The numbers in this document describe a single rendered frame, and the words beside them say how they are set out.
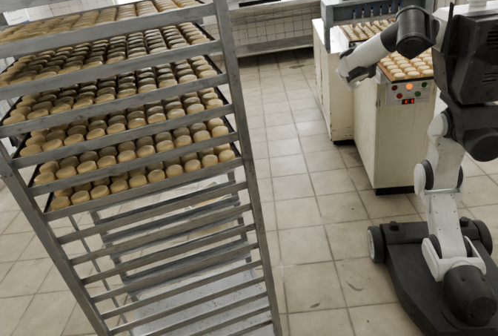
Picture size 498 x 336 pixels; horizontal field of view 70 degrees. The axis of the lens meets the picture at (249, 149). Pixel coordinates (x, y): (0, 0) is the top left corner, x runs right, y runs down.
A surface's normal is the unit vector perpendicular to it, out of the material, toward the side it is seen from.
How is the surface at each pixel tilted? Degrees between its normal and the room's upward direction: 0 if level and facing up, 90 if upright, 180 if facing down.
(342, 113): 90
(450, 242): 34
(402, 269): 0
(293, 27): 90
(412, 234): 0
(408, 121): 90
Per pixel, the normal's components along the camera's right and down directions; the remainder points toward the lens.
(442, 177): -0.08, 0.45
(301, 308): -0.15, -0.85
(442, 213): -0.15, -0.20
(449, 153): -0.04, 0.65
